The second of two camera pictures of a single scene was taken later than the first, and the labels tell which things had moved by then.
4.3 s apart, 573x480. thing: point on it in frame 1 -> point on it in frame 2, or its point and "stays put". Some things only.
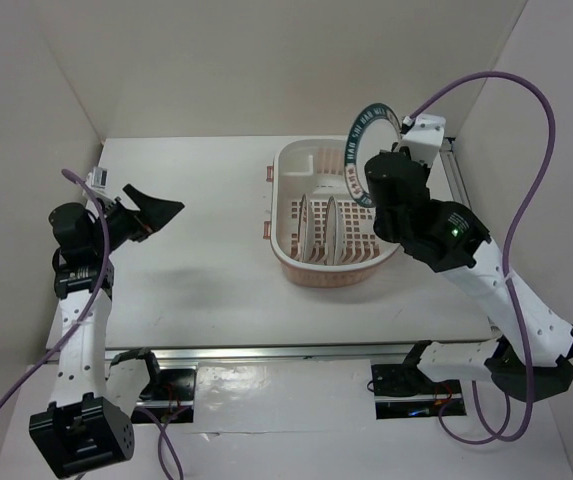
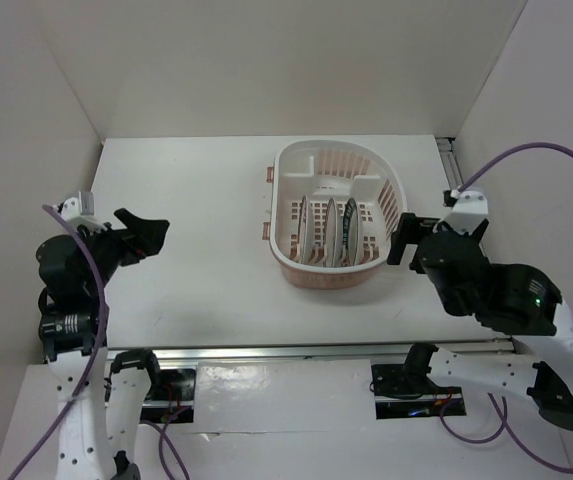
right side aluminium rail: [454, 178] stays put
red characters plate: [334, 253] stays put
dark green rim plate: [375, 129] -> [350, 232]
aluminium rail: [286, 353] stays put
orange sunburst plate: [305, 241] stays put
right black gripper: [424, 171] -> [408, 225]
